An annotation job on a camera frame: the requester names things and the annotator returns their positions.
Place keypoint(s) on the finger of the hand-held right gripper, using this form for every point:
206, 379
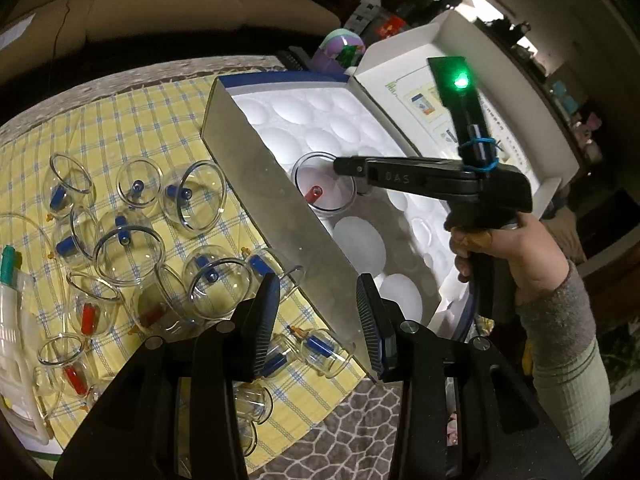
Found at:
400, 176

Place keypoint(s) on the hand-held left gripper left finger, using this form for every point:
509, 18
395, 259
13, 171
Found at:
267, 320

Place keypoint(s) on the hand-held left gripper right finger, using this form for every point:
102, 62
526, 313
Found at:
372, 320

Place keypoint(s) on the large clear cup red valve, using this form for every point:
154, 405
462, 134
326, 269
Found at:
312, 180

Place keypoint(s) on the white foam tray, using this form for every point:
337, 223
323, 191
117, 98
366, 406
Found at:
300, 110

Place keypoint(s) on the group of clear cupping cups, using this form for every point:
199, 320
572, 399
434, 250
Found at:
192, 195

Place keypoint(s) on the person's right hand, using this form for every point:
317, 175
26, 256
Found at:
520, 255

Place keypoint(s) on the printed instruction sheet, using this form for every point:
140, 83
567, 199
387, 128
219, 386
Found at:
420, 102

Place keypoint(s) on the yellow snack packet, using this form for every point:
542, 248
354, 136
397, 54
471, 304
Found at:
484, 325

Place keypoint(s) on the teal box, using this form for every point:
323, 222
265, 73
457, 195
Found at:
566, 95

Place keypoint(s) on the purple green round container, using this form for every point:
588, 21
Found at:
332, 42

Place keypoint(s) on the red box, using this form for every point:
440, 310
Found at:
392, 26

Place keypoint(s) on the black ridged object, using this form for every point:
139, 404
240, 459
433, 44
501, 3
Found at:
295, 57

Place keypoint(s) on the black and white box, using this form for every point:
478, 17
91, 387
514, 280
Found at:
364, 15

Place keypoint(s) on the green houseplant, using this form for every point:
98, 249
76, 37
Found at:
620, 350

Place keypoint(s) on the yellow checked cloth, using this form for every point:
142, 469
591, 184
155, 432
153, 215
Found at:
150, 110

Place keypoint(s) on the white cupping pump gun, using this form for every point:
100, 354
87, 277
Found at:
12, 320

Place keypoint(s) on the beige sofa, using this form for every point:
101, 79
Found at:
200, 0

